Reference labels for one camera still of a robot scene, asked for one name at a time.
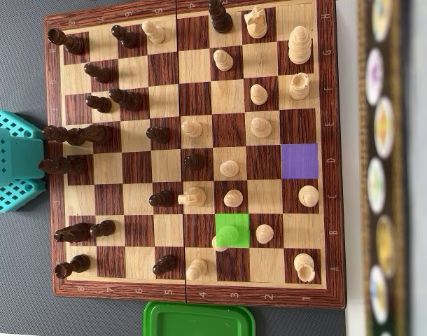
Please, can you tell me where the green plastic tray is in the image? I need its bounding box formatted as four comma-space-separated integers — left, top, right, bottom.
143, 300, 256, 336

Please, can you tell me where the light wooden knight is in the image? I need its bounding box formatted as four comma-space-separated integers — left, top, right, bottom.
177, 186, 207, 207
244, 6, 267, 39

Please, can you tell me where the dark ornate medallion box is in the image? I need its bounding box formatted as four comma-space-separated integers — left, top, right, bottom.
356, 0, 410, 336

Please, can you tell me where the dark wooden rook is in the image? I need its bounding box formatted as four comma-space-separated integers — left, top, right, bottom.
47, 27, 85, 56
55, 254, 91, 280

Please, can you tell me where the wooden folding chess board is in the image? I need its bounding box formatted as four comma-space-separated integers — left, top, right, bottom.
43, 0, 347, 309

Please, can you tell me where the light wooden rook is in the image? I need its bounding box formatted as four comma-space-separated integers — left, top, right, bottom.
293, 252, 318, 284
288, 72, 311, 101

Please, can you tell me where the dark wooden queen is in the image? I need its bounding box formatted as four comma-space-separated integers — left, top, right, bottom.
38, 156, 88, 176

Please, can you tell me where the light wooden queen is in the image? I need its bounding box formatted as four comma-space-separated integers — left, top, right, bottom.
212, 223, 239, 252

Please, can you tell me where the dark wooden king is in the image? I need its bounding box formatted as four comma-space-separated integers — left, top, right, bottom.
41, 125, 82, 146

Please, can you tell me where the light wooden pawn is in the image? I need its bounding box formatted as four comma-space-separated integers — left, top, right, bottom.
181, 120, 203, 139
141, 20, 165, 45
212, 49, 234, 71
223, 189, 244, 208
219, 160, 239, 179
185, 258, 209, 281
249, 83, 269, 106
255, 223, 274, 245

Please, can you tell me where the dark wooden pawn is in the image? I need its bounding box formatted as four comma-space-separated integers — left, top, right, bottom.
90, 220, 116, 239
85, 94, 113, 113
152, 254, 176, 277
148, 190, 175, 207
146, 125, 171, 144
111, 24, 138, 49
83, 62, 111, 84
183, 154, 205, 172

